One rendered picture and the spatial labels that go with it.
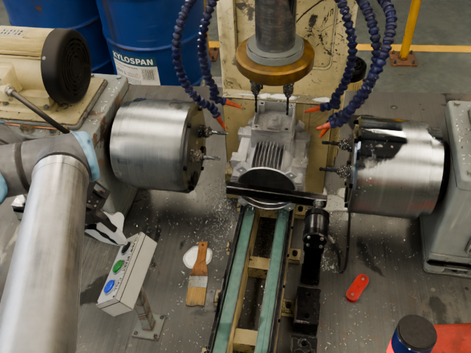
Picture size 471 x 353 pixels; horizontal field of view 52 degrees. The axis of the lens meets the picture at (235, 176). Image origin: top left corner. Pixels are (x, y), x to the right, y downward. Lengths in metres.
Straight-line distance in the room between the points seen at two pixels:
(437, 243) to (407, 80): 2.26
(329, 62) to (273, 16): 0.37
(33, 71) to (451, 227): 1.07
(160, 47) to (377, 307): 1.81
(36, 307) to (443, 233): 0.99
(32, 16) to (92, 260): 1.82
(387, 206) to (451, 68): 2.53
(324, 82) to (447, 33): 2.73
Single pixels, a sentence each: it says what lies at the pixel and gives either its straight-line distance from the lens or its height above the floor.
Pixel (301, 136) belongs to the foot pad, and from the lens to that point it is 1.30.
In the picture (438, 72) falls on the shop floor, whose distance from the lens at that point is 3.62.
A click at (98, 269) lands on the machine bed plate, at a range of 1.43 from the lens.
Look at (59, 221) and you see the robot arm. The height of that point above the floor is 1.45.
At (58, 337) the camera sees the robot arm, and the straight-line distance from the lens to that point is 0.54.
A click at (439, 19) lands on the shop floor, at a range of 4.25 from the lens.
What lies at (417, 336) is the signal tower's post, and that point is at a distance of 0.83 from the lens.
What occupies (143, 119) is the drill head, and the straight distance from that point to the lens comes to 1.26.
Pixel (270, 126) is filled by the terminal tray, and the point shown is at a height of 1.13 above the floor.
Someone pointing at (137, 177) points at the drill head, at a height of 1.04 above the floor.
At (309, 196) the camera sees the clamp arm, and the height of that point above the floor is 1.03.
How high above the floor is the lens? 1.94
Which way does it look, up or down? 46 degrees down
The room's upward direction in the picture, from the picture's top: 4 degrees counter-clockwise
